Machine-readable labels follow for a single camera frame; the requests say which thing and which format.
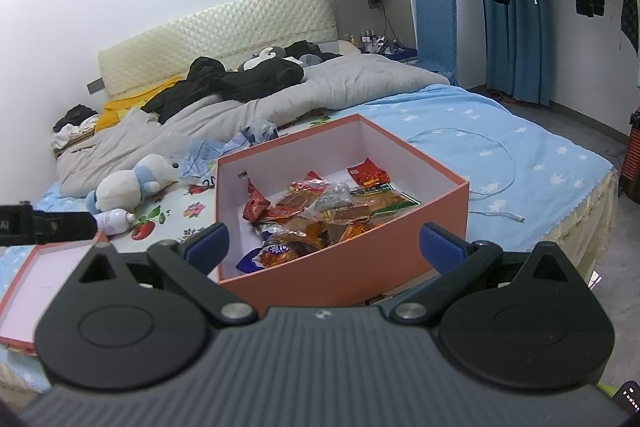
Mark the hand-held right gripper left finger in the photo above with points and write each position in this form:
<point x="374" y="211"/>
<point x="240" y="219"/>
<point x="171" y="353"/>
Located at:
<point x="210" y="243"/>

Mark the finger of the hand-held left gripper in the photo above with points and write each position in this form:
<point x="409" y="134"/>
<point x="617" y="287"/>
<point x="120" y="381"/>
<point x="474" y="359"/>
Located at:
<point x="70" y="227"/>

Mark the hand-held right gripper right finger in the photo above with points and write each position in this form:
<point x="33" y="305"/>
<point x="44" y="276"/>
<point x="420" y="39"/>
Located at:
<point x="440" y="248"/>

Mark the dark red foil snack packet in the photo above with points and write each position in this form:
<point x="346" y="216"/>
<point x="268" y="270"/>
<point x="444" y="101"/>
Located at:
<point x="255" y="204"/>

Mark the blue snack packet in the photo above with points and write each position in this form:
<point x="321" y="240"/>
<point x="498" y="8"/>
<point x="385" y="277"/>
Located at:
<point x="275" y="253"/>

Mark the red label cake snack packet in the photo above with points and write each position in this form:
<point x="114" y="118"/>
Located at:
<point x="305" y="187"/>
<point x="287" y="210"/>

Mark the orange snack packet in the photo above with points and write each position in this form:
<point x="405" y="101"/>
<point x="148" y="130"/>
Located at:
<point x="350" y="227"/>

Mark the pink cardboard box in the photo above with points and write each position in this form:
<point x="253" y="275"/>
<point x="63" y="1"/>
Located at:
<point x="325" y="277"/>

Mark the grey clear snack packet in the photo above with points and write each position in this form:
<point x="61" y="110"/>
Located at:
<point x="332" y="195"/>

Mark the floral plastic sheet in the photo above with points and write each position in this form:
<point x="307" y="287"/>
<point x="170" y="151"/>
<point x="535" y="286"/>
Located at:
<point x="172" y="224"/>

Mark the white plastic bottle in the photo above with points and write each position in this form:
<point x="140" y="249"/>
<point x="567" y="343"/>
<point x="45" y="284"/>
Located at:
<point x="112" y="222"/>

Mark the pink box lid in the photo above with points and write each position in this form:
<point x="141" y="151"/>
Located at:
<point x="40" y="277"/>

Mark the white bag with black print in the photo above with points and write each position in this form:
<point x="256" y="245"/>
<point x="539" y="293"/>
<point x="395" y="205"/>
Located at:
<point x="210" y="181"/>

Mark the white and blue plush toy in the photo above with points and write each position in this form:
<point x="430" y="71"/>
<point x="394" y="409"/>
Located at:
<point x="120" y="187"/>

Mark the clear bluish plastic bag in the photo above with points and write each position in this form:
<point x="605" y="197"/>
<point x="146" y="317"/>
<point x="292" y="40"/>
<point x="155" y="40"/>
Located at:
<point x="200" y="157"/>

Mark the pile of black white clothes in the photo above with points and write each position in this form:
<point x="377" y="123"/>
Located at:
<point x="75" y="127"/>

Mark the crumpled blue plastic bag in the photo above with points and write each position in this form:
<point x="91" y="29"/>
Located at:
<point x="255" y="134"/>

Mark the yellow cloth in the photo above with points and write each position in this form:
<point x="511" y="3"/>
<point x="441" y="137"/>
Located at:
<point x="120" y="112"/>

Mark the blue star bedsheet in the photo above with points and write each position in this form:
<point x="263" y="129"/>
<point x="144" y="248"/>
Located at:
<point x="500" y="117"/>

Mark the cream bed skirt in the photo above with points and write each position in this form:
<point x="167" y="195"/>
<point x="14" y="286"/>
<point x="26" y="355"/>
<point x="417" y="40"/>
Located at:
<point x="585" y="227"/>

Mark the black clothing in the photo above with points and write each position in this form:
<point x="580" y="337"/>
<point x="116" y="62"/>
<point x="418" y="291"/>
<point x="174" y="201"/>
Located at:
<point x="240" y="82"/>

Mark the grey blanket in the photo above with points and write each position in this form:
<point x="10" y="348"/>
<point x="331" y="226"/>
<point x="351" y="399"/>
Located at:
<point x="350" y="82"/>

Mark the black white soft toy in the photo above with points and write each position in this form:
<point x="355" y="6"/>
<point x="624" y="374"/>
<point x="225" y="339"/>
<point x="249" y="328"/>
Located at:
<point x="262" y="57"/>

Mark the blue curtain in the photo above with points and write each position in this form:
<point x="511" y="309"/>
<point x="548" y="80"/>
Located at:
<point x="520" y="52"/>

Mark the dark red case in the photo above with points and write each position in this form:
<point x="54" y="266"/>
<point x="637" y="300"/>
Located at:
<point x="634" y="157"/>

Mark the dark folded clothes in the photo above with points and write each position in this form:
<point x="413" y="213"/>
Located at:
<point x="310" y="52"/>

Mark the blue chair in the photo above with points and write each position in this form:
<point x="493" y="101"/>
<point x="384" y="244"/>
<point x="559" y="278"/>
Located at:
<point x="435" y="32"/>

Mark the cream padded headboard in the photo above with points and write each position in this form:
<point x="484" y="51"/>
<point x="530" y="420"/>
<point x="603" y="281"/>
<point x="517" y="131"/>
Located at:
<point x="225" y="27"/>

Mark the small cosmetic bottles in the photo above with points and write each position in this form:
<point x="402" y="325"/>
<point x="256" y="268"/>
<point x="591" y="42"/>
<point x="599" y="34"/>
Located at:
<point x="370" y="39"/>

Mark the lime green item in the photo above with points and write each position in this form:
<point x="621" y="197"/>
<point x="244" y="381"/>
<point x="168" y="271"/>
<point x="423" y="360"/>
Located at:
<point x="612" y="393"/>

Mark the grey wall switch panel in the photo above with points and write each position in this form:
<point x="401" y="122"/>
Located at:
<point x="96" y="85"/>

